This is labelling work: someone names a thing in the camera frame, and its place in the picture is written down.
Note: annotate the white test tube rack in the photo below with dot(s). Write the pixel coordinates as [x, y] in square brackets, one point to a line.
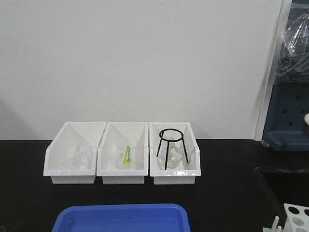
[297, 220]

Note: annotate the white storage bin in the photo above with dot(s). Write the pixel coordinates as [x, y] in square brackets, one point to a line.
[118, 133]
[71, 134]
[186, 172]

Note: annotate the yellow plastic spatula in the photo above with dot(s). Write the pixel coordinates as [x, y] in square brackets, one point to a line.
[125, 158]

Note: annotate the glass flask under tripod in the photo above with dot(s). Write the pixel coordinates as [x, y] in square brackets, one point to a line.
[169, 158]

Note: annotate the clear plastic bag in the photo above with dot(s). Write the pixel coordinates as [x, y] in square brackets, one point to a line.
[293, 65]

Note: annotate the right white storage bin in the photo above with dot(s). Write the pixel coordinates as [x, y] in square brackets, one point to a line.
[186, 172]

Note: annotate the left white storage bin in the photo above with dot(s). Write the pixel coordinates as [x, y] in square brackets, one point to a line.
[71, 134]

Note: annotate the blue plastic tray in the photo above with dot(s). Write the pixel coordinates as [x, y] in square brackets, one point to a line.
[158, 217]

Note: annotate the middle white storage bin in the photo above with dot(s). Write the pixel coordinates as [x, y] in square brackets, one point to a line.
[118, 133]

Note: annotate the green plastic spatula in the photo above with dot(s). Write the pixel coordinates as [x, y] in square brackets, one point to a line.
[128, 154]

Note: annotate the grey-blue pegboard drying rack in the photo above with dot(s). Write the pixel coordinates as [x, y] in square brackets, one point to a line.
[285, 128]

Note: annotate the glass beaker with spatulas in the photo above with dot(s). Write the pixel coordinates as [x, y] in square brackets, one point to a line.
[121, 148]

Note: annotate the glass beaker in left bin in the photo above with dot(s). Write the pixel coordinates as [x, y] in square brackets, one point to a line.
[79, 158]

